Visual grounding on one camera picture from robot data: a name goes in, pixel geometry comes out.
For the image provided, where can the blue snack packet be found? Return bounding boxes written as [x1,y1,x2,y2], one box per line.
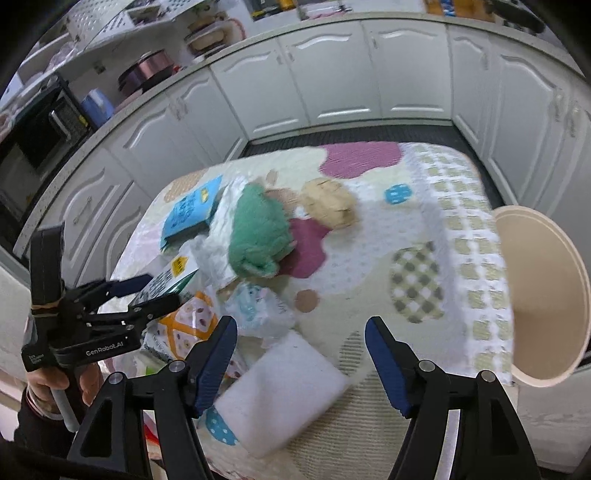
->
[161,176,223,251]

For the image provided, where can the green crumpled cloth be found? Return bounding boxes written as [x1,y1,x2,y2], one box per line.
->
[229,184,297,279]

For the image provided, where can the beige round stool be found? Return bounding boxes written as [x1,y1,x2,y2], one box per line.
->
[493,205,591,387]

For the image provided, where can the blue plastic container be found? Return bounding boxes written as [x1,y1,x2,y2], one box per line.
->
[82,89,115,128]

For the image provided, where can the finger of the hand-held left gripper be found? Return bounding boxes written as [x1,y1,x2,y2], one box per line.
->
[69,274,153,308]
[85,295,180,331]

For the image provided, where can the person's left forearm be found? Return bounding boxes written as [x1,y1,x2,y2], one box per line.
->
[0,392,81,464]

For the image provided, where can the pink cooking pot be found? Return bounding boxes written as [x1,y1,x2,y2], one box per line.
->
[117,48,179,100]

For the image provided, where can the small white green carton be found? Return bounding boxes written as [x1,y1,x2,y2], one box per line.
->
[129,255,200,309]

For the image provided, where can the black frying pan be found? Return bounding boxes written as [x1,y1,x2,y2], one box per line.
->
[488,0,546,34]

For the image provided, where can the white printed tissue packet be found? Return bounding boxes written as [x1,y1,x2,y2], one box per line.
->
[225,282,297,343]

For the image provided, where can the speckled kitchen countertop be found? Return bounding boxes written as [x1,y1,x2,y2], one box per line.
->
[14,9,587,259]

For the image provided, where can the black microwave oven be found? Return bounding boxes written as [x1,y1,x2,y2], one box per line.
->
[0,82,94,224]

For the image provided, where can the white kitchen cabinets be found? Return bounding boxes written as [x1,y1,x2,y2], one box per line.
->
[14,18,591,287]

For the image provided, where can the dark ribbed floor mat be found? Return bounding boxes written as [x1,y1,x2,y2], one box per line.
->
[241,124,505,209]

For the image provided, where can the orange patterned wrapper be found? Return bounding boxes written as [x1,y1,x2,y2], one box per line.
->
[156,292,221,361]

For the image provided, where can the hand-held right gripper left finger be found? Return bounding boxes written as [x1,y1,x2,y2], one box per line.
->
[67,315,239,480]

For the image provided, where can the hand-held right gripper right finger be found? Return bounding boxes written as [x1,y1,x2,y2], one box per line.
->
[365,316,541,480]

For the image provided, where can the white perforated basket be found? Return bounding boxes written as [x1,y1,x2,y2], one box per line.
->
[65,0,140,48]

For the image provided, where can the stacked food containers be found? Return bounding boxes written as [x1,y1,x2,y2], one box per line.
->
[186,19,228,59]

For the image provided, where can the white foam block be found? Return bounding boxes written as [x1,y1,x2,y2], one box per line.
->
[213,331,351,459]

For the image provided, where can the white plastic sheet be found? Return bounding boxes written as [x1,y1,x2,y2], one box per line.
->
[187,175,252,292]

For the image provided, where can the person's left hand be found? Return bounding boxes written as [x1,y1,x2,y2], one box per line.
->
[25,364,105,419]

